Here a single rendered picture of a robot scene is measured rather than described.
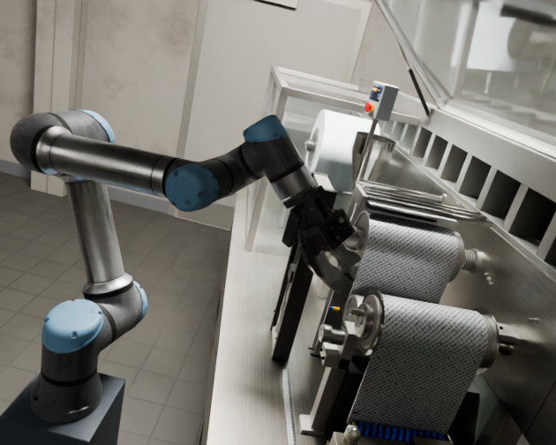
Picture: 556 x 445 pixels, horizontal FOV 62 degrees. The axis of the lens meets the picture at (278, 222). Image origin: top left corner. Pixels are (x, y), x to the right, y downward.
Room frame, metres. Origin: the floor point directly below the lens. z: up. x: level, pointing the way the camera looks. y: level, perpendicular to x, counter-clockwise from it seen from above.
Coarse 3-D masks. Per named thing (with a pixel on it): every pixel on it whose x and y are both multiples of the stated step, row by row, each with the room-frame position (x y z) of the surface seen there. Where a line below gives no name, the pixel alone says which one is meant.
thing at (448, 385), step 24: (384, 360) 0.82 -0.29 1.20; (360, 384) 0.82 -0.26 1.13; (384, 384) 0.82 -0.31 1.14; (408, 384) 0.83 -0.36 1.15; (432, 384) 0.84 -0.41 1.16; (456, 384) 0.84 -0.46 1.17; (360, 408) 0.82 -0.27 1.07; (384, 408) 0.83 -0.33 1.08; (408, 408) 0.83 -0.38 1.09; (432, 408) 0.84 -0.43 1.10; (456, 408) 0.85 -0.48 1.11; (432, 432) 0.84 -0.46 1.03
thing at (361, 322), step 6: (360, 306) 0.90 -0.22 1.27; (366, 306) 0.87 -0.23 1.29; (372, 306) 0.88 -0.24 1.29; (366, 312) 0.86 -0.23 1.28; (372, 312) 0.86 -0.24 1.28; (360, 318) 0.88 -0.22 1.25; (366, 318) 0.85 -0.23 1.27; (372, 318) 0.85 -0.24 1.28; (360, 324) 0.87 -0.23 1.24; (366, 324) 0.84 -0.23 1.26; (372, 324) 0.84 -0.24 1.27; (360, 330) 0.85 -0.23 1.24; (366, 330) 0.84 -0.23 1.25; (360, 336) 0.85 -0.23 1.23; (366, 336) 0.84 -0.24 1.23
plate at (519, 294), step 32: (448, 192) 1.45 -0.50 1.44; (448, 224) 1.37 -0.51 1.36; (512, 256) 1.04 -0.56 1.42; (448, 288) 1.23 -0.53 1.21; (480, 288) 1.10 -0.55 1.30; (512, 288) 0.99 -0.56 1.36; (544, 288) 0.90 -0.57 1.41; (512, 320) 0.95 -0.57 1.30; (544, 320) 0.87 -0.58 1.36; (512, 352) 0.90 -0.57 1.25; (544, 352) 0.83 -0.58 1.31; (512, 384) 0.86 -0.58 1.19; (544, 384) 0.79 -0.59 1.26; (512, 416) 0.82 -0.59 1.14; (544, 416) 0.75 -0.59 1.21
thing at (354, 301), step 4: (352, 296) 1.03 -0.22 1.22; (356, 296) 1.01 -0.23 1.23; (360, 296) 1.02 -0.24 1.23; (348, 300) 1.05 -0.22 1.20; (352, 300) 1.03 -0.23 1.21; (356, 300) 0.99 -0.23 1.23; (360, 300) 0.99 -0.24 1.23; (348, 304) 1.05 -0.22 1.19; (352, 304) 1.02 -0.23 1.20; (356, 304) 1.00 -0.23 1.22; (344, 308) 1.05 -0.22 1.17; (348, 308) 1.04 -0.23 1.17; (356, 308) 0.99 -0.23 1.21; (344, 312) 1.05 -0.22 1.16; (348, 312) 1.04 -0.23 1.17; (344, 316) 1.04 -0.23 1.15; (348, 316) 1.01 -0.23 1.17; (352, 316) 0.99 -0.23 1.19; (344, 320) 1.04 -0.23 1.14; (348, 320) 1.01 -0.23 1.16; (352, 320) 0.98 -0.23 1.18
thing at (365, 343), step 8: (368, 296) 0.92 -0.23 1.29; (376, 304) 0.86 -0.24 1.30; (376, 312) 0.85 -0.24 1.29; (376, 320) 0.84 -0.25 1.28; (376, 328) 0.82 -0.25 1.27; (488, 328) 0.88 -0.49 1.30; (488, 336) 0.87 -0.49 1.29; (368, 344) 0.83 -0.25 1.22; (488, 344) 0.86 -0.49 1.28; (488, 352) 0.86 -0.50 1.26
